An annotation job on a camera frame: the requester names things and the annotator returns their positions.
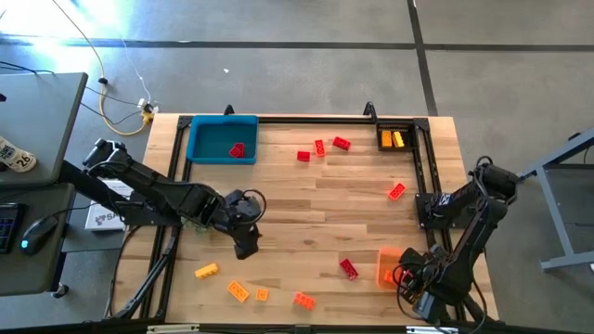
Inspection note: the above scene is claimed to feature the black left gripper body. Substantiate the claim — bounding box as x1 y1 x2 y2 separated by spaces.
216 187 268 236

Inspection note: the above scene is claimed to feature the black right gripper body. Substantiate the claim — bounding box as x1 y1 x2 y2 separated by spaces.
396 247 447 326

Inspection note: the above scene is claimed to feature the dark red toy building block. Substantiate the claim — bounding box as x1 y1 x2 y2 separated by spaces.
339 258 360 282

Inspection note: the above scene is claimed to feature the orange plastic bin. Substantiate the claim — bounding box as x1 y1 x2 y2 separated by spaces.
375 246 406 291

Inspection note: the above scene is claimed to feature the blue plastic bin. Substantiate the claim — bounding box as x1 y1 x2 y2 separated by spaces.
186 114 260 166

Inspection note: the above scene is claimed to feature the white printed box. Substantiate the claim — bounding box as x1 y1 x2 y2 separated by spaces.
84 179 140 232

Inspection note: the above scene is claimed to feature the small black mesh bin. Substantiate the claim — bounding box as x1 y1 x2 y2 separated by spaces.
376 121 419 152

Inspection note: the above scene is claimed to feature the black diagonal beam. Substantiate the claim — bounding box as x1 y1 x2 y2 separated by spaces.
58 159 134 215

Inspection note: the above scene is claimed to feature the black computer mouse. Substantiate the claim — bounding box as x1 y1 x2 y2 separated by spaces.
19 214 59 257

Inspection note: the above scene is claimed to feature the dark grey desk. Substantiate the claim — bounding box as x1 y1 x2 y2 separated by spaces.
0 182 78 298

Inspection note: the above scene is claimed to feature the white labelled bottle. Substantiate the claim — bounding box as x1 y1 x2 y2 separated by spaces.
0 135 38 174

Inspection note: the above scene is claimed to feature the black keyboard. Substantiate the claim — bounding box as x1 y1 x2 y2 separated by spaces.
0 202 20 255

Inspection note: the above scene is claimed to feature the silver metal bracket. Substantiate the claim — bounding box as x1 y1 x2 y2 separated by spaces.
407 326 459 334
147 324 200 333

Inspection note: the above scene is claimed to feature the grey metal table frame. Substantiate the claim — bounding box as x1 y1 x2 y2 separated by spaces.
518 127 594 274

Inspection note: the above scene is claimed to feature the white cable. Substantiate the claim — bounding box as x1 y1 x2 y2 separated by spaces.
119 36 154 106

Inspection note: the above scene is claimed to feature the black floor cable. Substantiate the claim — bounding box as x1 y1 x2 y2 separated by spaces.
84 86 141 107
0 60 55 76
79 101 143 127

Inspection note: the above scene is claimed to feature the yellow cable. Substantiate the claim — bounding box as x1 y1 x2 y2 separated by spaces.
49 0 157 136

